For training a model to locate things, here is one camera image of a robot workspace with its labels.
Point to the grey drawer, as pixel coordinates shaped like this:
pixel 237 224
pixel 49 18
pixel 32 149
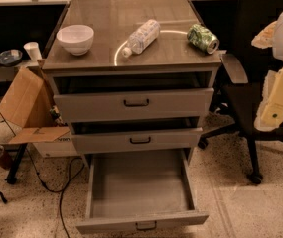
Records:
pixel 139 191
pixel 117 106
pixel 136 140

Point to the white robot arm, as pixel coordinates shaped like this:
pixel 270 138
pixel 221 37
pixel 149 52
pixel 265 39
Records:
pixel 269 115

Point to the grey drawer cabinet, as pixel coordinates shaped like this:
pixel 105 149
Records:
pixel 170 62

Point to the clear plastic water bottle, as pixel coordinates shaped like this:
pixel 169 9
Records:
pixel 140 39

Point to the green soda can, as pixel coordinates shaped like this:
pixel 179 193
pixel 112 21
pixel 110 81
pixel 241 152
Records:
pixel 202 38

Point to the white ceramic bowl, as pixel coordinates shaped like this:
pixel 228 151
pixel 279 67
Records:
pixel 76 39

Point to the brown cardboard box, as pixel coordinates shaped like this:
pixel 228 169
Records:
pixel 29 104

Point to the white paper cup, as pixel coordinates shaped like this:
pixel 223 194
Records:
pixel 32 49

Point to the dark blue bowl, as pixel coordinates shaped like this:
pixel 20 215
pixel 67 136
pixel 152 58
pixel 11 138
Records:
pixel 10 57

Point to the black stand leg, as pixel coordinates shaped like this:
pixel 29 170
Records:
pixel 11 177

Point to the low side shelf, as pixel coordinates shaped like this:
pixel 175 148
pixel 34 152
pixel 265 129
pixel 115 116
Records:
pixel 5 70

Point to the black office chair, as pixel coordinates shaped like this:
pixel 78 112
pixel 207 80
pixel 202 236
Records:
pixel 238 84

